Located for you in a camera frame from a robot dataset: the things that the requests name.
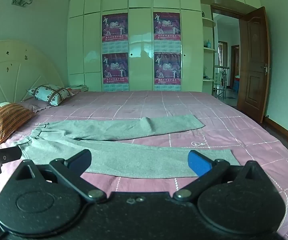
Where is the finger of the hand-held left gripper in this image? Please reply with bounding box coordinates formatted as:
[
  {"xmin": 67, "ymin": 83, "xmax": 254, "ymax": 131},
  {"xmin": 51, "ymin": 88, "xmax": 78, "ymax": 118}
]
[{"xmin": 0, "ymin": 146, "xmax": 22, "ymax": 164}]

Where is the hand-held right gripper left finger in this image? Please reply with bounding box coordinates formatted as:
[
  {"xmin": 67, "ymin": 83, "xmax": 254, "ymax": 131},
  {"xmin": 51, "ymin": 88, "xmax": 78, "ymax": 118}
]
[{"xmin": 14, "ymin": 149, "xmax": 107, "ymax": 203}]

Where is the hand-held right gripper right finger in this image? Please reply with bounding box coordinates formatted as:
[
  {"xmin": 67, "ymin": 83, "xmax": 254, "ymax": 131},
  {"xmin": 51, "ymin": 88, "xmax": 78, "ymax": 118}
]
[{"xmin": 173, "ymin": 150, "xmax": 272, "ymax": 202}]

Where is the green towel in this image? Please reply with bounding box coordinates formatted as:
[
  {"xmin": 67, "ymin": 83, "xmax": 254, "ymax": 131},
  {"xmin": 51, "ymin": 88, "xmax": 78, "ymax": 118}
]
[{"xmin": 14, "ymin": 114, "xmax": 241, "ymax": 179}]

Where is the orange striped blanket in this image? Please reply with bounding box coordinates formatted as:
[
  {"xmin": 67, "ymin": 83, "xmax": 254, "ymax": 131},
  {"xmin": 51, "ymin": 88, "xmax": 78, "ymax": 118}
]
[{"xmin": 0, "ymin": 102, "xmax": 36, "ymax": 145}]

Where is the pink checked bed sheet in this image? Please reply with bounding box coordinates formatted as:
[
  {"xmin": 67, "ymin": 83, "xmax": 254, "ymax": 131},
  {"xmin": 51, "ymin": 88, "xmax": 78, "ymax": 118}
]
[{"xmin": 0, "ymin": 90, "xmax": 288, "ymax": 240}]

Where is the pink pillow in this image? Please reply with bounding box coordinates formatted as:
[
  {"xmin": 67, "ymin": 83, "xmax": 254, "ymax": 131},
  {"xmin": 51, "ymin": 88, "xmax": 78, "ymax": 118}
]
[{"xmin": 19, "ymin": 97, "xmax": 59, "ymax": 113}]

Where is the white teal patterned pillow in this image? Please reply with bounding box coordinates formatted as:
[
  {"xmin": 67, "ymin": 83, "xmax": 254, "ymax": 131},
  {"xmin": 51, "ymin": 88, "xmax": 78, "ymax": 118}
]
[{"xmin": 27, "ymin": 84, "xmax": 75, "ymax": 106}]

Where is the cream bed headboard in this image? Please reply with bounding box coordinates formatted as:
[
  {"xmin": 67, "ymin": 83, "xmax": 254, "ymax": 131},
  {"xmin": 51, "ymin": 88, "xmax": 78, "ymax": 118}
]
[{"xmin": 0, "ymin": 39, "xmax": 65, "ymax": 110}]

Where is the cream corner shelf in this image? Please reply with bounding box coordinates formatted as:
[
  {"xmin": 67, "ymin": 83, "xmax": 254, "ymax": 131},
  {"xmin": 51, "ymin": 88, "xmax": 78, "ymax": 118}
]
[{"xmin": 200, "ymin": 0, "xmax": 217, "ymax": 93}]

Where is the brown wooden door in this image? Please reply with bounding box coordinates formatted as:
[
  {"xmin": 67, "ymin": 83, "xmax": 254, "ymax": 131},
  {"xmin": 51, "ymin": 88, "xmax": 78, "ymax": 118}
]
[{"xmin": 236, "ymin": 6, "xmax": 271, "ymax": 124}]

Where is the cream glossy wardrobe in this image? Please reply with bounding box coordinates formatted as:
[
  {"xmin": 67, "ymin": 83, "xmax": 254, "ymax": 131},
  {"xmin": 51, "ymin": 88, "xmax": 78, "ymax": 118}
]
[{"xmin": 66, "ymin": 0, "xmax": 262, "ymax": 93}]

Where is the purple wall poster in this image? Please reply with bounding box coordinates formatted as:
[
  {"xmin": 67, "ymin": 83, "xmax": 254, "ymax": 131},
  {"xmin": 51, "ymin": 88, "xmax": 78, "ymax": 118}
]
[
  {"xmin": 102, "ymin": 13, "xmax": 129, "ymax": 53},
  {"xmin": 154, "ymin": 52, "xmax": 182, "ymax": 91},
  {"xmin": 102, "ymin": 53, "xmax": 130, "ymax": 92},
  {"xmin": 153, "ymin": 12, "xmax": 181, "ymax": 53}
]

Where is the brown wooden door frame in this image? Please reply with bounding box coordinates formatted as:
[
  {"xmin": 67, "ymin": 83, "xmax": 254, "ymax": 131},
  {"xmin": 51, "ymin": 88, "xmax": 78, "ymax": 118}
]
[{"xmin": 210, "ymin": 4, "xmax": 246, "ymax": 110}]

